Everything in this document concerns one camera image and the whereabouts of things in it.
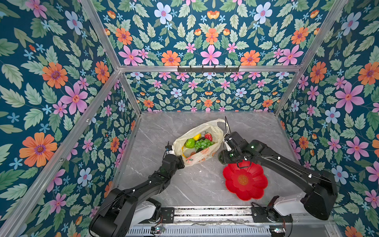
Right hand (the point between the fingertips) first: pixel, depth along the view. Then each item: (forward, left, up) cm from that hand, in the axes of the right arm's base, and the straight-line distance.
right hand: (223, 155), depth 79 cm
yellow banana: (+13, +25, -13) cm, 31 cm away
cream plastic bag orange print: (+21, +2, -2) cm, 21 cm away
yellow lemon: (+18, +16, -9) cm, 26 cm away
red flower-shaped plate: (-7, -15, -16) cm, 23 cm away
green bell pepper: (+14, +20, -9) cm, 26 cm away
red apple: (+21, +8, -11) cm, 25 cm away
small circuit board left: (-33, +34, -15) cm, 50 cm away
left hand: (+4, +23, -8) cm, 25 cm away
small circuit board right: (-31, -26, -17) cm, 44 cm away
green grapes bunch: (+12, +12, -7) cm, 18 cm away
